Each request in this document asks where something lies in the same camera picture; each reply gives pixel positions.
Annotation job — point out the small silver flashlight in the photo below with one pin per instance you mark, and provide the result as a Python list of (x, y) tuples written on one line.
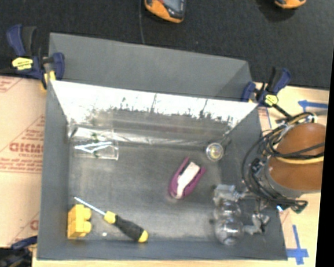
[(214, 151)]

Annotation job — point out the purple and white stapler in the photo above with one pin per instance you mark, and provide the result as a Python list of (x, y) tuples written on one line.
[(187, 178)]

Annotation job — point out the yellow and black screwdriver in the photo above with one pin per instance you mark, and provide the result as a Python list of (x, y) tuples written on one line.
[(128, 228)]

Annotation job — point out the grey metal bin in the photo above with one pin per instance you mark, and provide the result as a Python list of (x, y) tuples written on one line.
[(139, 185)]

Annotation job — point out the yellow toy building block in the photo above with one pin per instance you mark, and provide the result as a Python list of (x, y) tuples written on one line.
[(78, 222)]

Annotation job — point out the clear plastic packet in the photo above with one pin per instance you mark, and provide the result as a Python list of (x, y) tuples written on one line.
[(101, 150)]

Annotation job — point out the brown cardboard board red print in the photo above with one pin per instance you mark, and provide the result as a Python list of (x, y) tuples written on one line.
[(13, 157)]

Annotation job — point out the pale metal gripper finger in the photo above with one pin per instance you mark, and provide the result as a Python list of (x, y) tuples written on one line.
[(225, 193), (258, 223)]

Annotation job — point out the clear glass bulb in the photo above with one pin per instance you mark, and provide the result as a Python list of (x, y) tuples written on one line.
[(228, 225)]

